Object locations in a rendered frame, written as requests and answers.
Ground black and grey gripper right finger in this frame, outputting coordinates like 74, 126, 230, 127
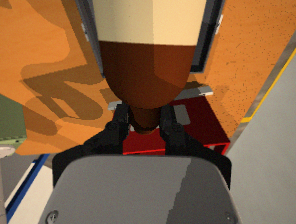
159, 103, 232, 191

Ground red crate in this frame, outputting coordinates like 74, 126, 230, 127
123, 96, 231, 155

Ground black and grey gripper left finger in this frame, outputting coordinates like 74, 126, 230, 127
52, 102, 130, 189

